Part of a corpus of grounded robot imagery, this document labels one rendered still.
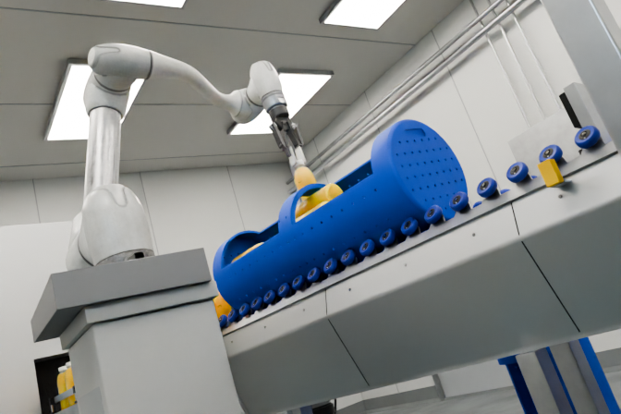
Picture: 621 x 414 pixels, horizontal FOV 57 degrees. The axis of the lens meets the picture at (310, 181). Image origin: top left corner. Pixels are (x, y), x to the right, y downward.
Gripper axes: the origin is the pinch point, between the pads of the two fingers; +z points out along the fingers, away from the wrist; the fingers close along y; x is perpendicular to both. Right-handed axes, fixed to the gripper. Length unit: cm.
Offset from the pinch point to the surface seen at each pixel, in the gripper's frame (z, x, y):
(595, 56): 49, -116, -58
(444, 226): 55, -66, -33
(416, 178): 41, -62, -28
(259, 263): 37, -1, -34
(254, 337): 56, 13, -33
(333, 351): 70, -17, -32
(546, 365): 88, -72, -30
